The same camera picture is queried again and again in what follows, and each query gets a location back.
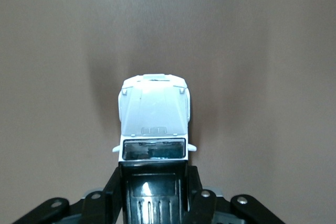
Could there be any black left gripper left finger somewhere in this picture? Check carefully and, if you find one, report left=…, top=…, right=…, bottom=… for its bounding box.
left=12, top=167, right=127, bottom=224

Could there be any white jeep toy black roof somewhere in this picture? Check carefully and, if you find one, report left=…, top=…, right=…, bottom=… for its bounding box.
left=112, top=73, right=197, bottom=224

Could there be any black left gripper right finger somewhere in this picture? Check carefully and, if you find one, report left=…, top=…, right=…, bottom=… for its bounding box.
left=183, top=165, right=286, bottom=224

